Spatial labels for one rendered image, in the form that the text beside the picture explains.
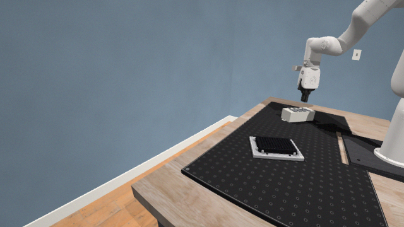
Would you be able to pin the white control panel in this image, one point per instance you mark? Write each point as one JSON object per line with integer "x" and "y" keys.
{"x": 297, "y": 114}

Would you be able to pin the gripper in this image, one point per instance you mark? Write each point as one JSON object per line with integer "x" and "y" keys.
{"x": 308, "y": 81}

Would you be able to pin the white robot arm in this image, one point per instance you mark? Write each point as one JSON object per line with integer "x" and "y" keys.
{"x": 363, "y": 17}

